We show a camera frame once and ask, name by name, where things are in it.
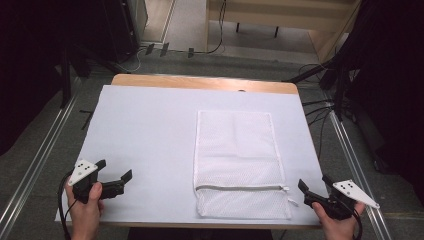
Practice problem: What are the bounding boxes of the white table cover sheet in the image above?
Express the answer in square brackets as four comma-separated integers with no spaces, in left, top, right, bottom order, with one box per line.
[54,84,330,227]

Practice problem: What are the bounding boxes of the black curtain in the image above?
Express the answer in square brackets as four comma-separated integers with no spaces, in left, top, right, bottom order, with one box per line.
[328,0,424,206]
[0,0,113,158]

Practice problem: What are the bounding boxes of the person's left hand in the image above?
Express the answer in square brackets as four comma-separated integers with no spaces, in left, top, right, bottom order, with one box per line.
[64,181,105,228]

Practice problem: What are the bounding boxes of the black metal stand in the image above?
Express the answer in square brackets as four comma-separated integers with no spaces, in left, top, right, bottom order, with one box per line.
[283,59,349,123]
[59,44,73,110]

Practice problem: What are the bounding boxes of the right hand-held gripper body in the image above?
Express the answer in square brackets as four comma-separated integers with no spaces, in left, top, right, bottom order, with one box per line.
[303,179,381,221]

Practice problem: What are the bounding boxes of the black floor cables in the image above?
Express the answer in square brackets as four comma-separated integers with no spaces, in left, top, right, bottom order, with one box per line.
[298,63,335,161]

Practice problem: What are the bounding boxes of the wooden bench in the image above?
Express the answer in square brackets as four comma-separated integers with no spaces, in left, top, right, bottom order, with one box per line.
[205,0,363,63]

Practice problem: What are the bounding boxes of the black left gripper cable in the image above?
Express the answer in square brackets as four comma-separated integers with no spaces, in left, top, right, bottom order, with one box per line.
[57,171,78,240]

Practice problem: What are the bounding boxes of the person's dark lap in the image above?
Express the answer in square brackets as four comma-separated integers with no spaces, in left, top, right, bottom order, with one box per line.
[127,227,275,240]

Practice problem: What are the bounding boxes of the black cabinet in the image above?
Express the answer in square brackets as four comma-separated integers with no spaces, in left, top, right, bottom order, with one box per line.
[101,0,149,65]

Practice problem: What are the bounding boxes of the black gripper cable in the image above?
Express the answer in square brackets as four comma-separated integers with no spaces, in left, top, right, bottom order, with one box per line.
[57,171,78,240]
[339,198,364,240]

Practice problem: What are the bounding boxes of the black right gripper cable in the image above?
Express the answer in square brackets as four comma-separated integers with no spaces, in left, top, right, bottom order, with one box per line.
[339,198,364,240]

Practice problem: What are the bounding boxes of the metal floor rail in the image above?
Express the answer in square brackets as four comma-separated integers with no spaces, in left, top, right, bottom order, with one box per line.
[327,108,394,240]
[0,75,82,236]

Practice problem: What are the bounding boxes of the white floor cable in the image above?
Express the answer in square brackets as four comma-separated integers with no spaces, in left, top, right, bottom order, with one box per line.
[119,45,148,74]

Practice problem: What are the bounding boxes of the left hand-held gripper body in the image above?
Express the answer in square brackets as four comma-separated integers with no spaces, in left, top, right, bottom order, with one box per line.
[67,159,126,204]

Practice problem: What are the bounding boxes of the black hanging cable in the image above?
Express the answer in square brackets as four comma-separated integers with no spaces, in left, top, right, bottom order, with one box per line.
[194,0,228,56]

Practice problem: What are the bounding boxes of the white mesh laundry bag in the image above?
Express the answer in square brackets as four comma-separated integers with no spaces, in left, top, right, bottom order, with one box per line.
[192,109,300,221]

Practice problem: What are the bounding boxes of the person's right hand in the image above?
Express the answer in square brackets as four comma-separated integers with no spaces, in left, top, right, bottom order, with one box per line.
[311,201,366,235]

